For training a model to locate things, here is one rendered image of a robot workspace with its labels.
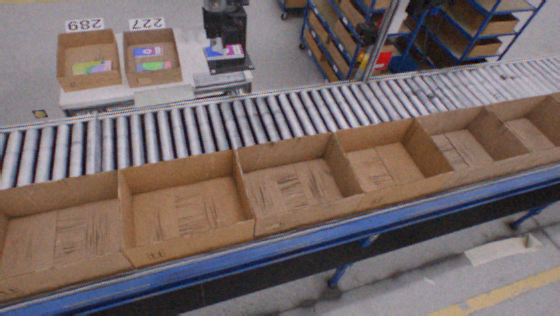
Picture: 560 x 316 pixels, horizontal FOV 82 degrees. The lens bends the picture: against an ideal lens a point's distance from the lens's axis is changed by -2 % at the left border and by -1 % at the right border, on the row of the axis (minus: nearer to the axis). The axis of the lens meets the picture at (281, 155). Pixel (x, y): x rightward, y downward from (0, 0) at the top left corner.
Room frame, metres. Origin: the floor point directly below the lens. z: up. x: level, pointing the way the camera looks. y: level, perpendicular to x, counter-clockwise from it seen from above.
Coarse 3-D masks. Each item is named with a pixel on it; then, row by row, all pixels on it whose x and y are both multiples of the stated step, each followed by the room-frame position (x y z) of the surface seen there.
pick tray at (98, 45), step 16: (80, 32) 1.49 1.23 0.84; (96, 32) 1.53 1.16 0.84; (112, 32) 1.55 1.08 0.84; (64, 48) 1.42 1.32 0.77; (80, 48) 1.45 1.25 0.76; (96, 48) 1.48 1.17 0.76; (112, 48) 1.51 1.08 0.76; (64, 64) 1.29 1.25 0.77; (112, 64) 1.37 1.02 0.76; (64, 80) 1.12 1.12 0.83; (80, 80) 1.15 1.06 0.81; (96, 80) 1.18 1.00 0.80; (112, 80) 1.22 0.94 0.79
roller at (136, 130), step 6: (132, 120) 1.01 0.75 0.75; (138, 120) 1.02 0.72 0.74; (132, 126) 0.97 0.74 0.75; (138, 126) 0.98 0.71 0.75; (132, 132) 0.94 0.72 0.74; (138, 132) 0.94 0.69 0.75; (132, 138) 0.90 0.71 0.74; (138, 138) 0.90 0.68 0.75; (132, 144) 0.87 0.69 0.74; (138, 144) 0.87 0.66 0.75; (132, 150) 0.84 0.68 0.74; (138, 150) 0.84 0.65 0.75; (138, 156) 0.80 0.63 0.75; (144, 156) 0.83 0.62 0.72; (138, 162) 0.77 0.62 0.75; (144, 162) 0.79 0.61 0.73
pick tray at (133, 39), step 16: (128, 32) 1.57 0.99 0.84; (144, 32) 1.61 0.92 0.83; (160, 32) 1.64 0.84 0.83; (128, 48) 1.53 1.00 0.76; (176, 48) 1.51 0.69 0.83; (128, 64) 1.39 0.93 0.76; (176, 64) 1.46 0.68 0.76; (128, 80) 1.22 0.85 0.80; (144, 80) 1.25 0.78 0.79; (160, 80) 1.29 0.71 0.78; (176, 80) 1.32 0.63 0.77
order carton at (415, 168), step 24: (408, 120) 1.04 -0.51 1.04; (360, 144) 0.95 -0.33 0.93; (384, 144) 1.01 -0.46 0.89; (408, 144) 1.01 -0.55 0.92; (432, 144) 0.93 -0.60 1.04; (360, 168) 0.85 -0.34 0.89; (384, 168) 0.88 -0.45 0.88; (408, 168) 0.90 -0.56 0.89; (432, 168) 0.87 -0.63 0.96; (384, 192) 0.66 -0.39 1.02; (408, 192) 0.72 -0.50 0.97; (432, 192) 0.78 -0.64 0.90
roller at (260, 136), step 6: (246, 102) 1.27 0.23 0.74; (252, 102) 1.28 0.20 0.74; (246, 108) 1.24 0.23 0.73; (252, 108) 1.23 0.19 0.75; (252, 114) 1.19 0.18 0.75; (252, 120) 1.15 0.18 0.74; (258, 120) 1.15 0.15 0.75; (252, 126) 1.12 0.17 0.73; (258, 126) 1.11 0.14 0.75; (258, 132) 1.07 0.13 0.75; (264, 132) 1.09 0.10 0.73; (258, 138) 1.04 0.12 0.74; (264, 138) 1.04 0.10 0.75
